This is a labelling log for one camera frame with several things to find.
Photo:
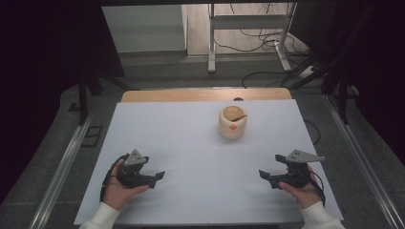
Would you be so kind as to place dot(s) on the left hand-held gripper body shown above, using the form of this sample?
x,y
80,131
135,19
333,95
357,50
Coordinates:
x,y
130,179

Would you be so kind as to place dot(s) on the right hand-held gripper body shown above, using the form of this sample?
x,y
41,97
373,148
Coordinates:
x,y
294,179

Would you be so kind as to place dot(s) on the cream ceramic cup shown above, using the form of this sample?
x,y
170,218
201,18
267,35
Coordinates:
x,y
231,129

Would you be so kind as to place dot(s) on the black pen with tan tip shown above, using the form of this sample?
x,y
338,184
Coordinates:
x,y
239,118

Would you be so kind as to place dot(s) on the person's right hand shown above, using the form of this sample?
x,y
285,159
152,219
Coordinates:
x,y
304,194

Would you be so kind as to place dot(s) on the person's left hand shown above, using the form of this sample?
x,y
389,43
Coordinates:
x,y
114,194

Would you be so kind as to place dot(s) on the white table sheet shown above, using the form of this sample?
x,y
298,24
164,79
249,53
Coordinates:
x,y
191,178

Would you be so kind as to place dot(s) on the black stand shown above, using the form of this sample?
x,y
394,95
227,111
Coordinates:
x,y
83,95
342,95

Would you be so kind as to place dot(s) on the white power strip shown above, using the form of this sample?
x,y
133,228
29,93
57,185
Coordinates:
x,y
307,72

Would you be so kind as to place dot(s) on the white panel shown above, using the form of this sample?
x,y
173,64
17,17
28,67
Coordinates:
x,y
143,28

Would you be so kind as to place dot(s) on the dark curtain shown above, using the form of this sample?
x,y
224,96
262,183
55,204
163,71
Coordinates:
x,y
47,63
375,63

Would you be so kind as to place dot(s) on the black rectangular floor frame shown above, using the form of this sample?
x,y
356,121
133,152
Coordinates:
x,y
92,136

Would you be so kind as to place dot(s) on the metal floor rail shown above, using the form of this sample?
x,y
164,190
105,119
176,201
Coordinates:
x,y
63,168
366,165

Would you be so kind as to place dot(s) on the white metal stand frame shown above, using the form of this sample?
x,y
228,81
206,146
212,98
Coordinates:
x,y
248,21

